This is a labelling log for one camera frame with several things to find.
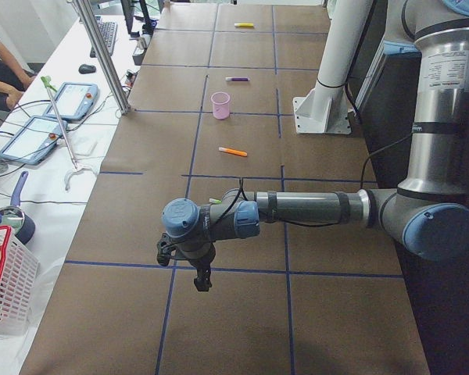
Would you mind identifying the far teach pendant tablet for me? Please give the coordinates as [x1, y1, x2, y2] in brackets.
[48, 82, 98, 121]

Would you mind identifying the pink mesh pen holder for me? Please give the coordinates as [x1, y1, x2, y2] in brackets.
[210, 91, 231, 120]

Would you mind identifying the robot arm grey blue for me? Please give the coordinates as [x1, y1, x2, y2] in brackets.
[157, 1, 469, 291]

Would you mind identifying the white red plastic basket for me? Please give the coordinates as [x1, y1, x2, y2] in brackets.
[0, 226, 39, 339]

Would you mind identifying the seated person black shirt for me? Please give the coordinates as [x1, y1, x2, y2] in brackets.
[0, 40, 35, 111]

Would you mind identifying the blue saucepan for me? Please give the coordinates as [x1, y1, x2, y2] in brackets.
[0, 171, 36, 245]

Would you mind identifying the orange highlighter pen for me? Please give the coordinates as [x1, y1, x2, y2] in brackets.
[218, 147, 248, 157]

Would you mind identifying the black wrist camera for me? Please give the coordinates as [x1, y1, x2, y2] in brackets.
[156, 233, 177, 266]

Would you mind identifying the black computer mouse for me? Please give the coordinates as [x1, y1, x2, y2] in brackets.
[78, 64, 97, 74]

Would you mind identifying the black keyboard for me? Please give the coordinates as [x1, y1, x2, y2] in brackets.
[97, 21, 118, 56]

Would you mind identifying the purple highlighter pen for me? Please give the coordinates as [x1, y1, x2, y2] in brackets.
[225, 77, 250, 82]

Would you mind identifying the white camera pole with base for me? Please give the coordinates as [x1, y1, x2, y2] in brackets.
[293, 0, 373, 134]

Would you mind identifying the aluminium frame post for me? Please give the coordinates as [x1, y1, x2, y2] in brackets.
[73, 0, 131, 115]

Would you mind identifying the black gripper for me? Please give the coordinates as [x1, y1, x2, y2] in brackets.
[184, 242, 216, 292]

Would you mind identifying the reacher grabber tool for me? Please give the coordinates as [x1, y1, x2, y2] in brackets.
[41, 76, 98, 191]

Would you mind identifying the near teach pendant tablet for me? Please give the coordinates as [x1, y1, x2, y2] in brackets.
[0, 116, 62, 165]

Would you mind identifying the teach pendant tablet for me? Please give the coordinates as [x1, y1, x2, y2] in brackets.
[48, 82, 98, 121]
[0, 116, 62, 165]

